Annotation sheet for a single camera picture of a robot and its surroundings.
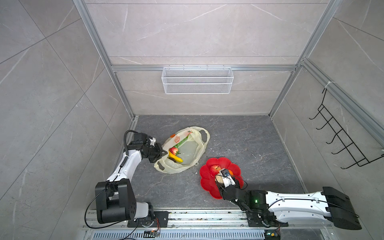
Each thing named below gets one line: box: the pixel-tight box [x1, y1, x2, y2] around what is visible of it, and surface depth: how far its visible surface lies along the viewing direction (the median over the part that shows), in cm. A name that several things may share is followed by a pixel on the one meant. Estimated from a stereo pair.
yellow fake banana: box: [168, 150, 184, 163], surface depth 96 cm
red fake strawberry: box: [169, 147, 179, 155], surface depth 97 cm
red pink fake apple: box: [210, 165, 221, 175], surface depth 87 cm
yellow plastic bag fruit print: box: [154, 126, 210, 174], surface depth 97 cm
